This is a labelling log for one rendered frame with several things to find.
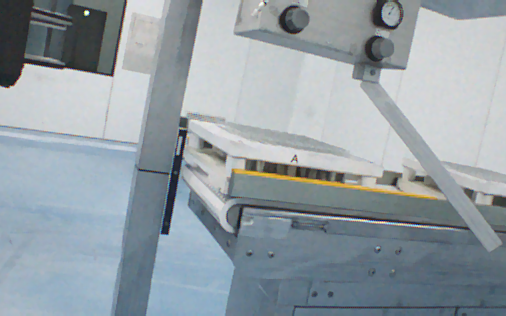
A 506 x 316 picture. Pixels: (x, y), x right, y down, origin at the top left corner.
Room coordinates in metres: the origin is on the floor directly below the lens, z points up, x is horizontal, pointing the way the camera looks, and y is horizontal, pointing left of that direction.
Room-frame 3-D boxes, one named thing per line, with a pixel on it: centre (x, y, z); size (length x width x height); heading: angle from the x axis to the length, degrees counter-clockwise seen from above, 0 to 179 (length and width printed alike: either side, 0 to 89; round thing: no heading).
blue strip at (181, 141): (0.86, 0.14, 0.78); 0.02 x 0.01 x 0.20; 112
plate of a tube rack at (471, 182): (0.96, -0.47, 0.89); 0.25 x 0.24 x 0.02; 22
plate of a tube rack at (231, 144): (0.78, -0.03, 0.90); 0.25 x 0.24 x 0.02; 23
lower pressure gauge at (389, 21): (0.63, -0.13, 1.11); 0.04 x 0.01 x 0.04; 112
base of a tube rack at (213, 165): (0.78, -0.03, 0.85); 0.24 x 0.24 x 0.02; 23
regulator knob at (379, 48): (0.62, -0.13, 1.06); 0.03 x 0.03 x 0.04; 22
